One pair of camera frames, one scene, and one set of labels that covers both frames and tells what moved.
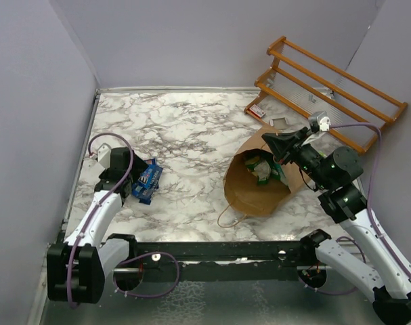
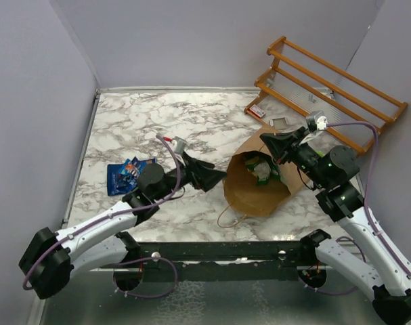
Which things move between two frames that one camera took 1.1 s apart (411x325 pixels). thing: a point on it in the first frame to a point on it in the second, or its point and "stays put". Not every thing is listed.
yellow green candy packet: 260,168 stays put
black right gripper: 286,145 stays put
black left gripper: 139,166 to 197,174
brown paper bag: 241,185 stays put
